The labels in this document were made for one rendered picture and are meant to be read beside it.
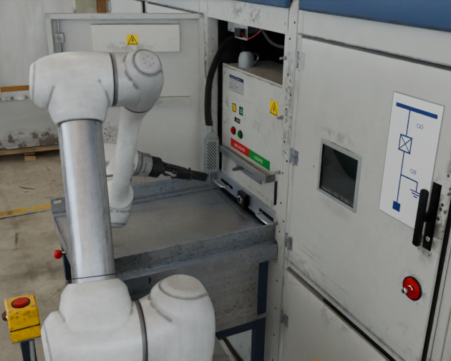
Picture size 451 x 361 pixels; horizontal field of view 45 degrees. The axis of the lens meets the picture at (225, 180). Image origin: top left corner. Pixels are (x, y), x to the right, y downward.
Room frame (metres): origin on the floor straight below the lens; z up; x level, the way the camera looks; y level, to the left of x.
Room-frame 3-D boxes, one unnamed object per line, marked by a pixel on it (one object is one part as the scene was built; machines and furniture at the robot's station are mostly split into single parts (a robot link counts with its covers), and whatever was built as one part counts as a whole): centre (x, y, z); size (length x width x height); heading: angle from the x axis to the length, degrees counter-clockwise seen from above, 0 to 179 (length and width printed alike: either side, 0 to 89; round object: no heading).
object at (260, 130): (2.01, -0.09, 1.15); 0.48 x 0.01 x 0.48; 26
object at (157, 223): (1.84, 0.25, 0.82); 0.68 x 0.62 x 0.06; 116
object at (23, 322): (1.26, 0.56, 0.85); 0.08 x 0.08 x 0.10; 26
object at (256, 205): (2.01, -0.10, 0.89); 0.54 x 0.05 x 0.06; 26
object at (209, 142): (2.16, 0.07, 1.04); 0.08 x 0.05 x 0.17; 116
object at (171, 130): (2.27, 0.40, 1.21); 0.63 x 0.07 x 0.74; 98
